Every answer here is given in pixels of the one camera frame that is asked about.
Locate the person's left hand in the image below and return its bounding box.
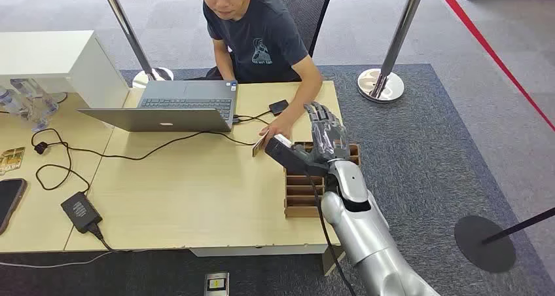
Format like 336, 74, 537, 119
259, 116, 296, 150

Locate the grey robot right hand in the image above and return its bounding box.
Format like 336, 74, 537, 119
294, 101, 351, 165

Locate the autumn picture card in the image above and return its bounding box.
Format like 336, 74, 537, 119
252, 131, 270, 158
0, 146, 26, 176

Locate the wooden slotted card holder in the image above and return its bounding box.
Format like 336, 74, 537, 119
283, 141, 363, 219

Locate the person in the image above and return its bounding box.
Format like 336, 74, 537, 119
186, 0, 325, 151

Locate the small grey card reader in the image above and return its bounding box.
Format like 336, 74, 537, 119
204, 271, 230, 296

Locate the small black usb hub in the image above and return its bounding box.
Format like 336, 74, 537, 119
268, 99, 290, 117

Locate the dark grey floor mat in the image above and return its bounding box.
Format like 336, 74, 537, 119
0, 64, 555, 296

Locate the silver laptop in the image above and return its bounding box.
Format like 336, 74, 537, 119
77, 80, 239, 134

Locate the black mesh office chair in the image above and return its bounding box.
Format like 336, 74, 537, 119
264, 0, 334, 59

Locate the wooden desk foot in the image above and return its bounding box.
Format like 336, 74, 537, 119
321, 246, 347, 278

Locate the red barrier belt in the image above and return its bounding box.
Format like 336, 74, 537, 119
430, 0, 555, 133

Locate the black power adapter brick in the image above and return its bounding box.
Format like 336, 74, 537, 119
60, 191, 104, 234

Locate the clear plastic water bottle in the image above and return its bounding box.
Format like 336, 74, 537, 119
0, 85, 24, 117
10, 77, 60, 133

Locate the white cabinet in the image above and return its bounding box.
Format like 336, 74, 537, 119
0, 30, 130, 109

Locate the black smartphone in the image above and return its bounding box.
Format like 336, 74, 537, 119
0, 177, 29, 237

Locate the black hub cable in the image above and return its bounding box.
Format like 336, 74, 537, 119
232, 109, 272, 126

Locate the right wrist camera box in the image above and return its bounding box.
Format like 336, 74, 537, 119
264, 133, 331, 178

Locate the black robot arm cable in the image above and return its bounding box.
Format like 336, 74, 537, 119
303, 170, 358, 296

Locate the chrome stanchion post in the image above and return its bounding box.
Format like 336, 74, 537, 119
357, 0, 430, 103
97, 0, 175, 90

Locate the long thin black cable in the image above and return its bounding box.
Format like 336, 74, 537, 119
30, 128, 258, 195

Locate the black stanchion post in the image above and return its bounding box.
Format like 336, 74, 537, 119
454, 206, 555, 274

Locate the black adapter mains cord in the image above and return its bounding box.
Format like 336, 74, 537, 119
88, 223, 117, 253

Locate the white floor cable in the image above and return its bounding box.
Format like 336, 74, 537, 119
0, 250, 115, 270

